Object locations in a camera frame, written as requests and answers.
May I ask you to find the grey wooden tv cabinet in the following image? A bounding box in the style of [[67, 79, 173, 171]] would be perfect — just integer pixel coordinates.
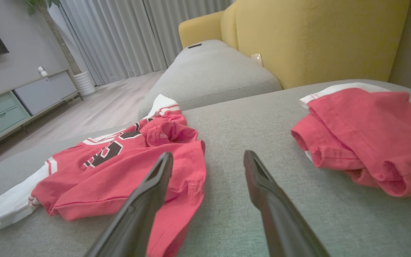
[[0, 69, 83, 156]]

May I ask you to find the indoor potted tree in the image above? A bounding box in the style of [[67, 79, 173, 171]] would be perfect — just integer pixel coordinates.
[[22, 0, 82, 75]]

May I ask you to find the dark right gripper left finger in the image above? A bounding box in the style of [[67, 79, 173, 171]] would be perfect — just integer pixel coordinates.
[[84, 152, 174, 257]]

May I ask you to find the large grey sofa seat cushion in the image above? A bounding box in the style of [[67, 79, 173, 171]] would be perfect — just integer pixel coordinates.
[[138, 46, 283, 120]]

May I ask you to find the yellow sofa end backrest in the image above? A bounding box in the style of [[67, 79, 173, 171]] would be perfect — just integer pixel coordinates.
[[179, 11, 224, 49]]

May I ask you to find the large yellow sofa backrest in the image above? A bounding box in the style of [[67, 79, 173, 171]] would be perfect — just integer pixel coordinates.
[[235, 0, 410, 90]]

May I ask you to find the white ribbed plant pot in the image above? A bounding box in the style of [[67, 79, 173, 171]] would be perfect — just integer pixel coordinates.
[[73, 71, 96, 97]]

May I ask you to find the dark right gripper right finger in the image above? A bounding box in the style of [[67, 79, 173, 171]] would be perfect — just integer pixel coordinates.
[[243, 150, 331, 257]]

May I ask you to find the grey pleated curtain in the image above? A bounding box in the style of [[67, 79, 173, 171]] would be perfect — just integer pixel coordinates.
[[49, 0, 234, 86]]

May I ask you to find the narrow yellow sofa backrest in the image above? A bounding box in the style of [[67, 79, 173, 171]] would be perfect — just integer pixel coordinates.
[[220, 0, 240, 50]]

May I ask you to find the red garment with white band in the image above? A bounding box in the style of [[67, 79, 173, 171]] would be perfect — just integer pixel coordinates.
[[290, 82, 411, 198]]

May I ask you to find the red jersey garment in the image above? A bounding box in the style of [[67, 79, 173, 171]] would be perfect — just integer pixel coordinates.
[[0, 94, 207, 257]]

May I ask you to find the small grey sofa seat cushion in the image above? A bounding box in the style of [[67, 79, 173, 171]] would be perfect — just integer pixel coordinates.
[[174, 39, 229, 65]]

